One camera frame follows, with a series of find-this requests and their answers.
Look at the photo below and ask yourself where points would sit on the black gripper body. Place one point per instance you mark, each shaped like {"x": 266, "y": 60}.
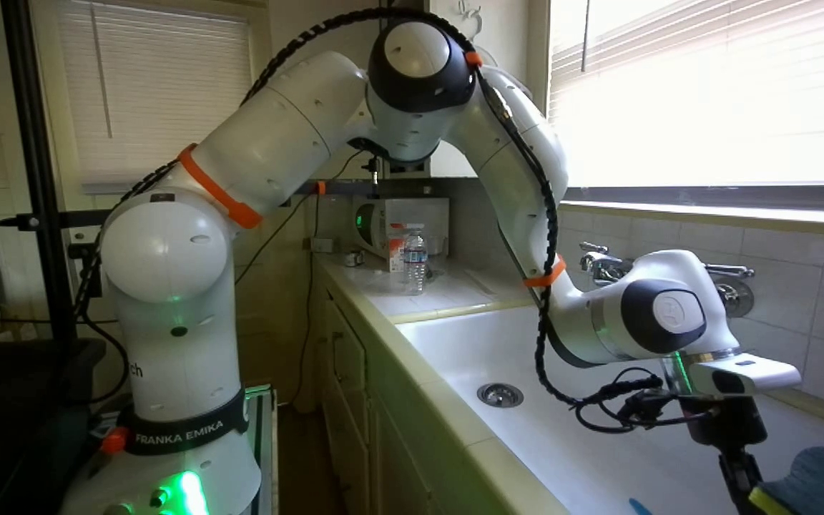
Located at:
{"x": 726, "y": 423}

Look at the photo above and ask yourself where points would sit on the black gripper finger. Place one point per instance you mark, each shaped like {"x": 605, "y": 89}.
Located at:
{"x": 742, "y": 476}

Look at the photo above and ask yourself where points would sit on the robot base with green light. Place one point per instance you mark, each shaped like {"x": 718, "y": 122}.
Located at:
{"x": 231, "y": 476}

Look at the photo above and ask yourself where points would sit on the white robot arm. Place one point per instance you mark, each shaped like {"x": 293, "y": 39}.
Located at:
{"x": 167, "y": 252}

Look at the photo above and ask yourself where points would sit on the green and yellow sponge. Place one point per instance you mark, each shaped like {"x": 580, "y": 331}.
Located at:
{"x": 801, "y": 491}

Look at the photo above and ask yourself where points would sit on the white sink basin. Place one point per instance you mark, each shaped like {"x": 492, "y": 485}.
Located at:
{"x": 572, "y": 455}

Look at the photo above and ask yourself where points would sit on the metal sink drain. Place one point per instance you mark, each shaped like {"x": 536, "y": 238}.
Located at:
{"x": 503, "y": 395}

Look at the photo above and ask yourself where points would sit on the white window blinds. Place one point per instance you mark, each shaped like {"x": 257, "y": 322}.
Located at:
{"x": 690, "y": 93}

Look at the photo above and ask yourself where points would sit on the green cabinet under counter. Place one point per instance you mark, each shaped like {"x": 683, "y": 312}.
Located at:
{"x": 390, "y": 448}

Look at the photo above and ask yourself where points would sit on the clear plastic water bottle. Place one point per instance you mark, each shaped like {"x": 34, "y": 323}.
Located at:
{"x": 417, "y": 259}

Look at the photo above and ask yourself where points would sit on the grey box with green light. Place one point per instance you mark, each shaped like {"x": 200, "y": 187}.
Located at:
{"x": 383, "y": 220}

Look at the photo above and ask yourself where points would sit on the side window blinds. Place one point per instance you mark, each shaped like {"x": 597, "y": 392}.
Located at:
{"x": 145, "y": 80}

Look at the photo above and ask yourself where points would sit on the chrome wall faucet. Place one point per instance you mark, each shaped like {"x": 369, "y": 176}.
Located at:
{"x": 728, "y": 278}

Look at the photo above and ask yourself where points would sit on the black camera stand pole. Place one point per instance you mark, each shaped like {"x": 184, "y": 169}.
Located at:
{"x": 38, "y": 166}

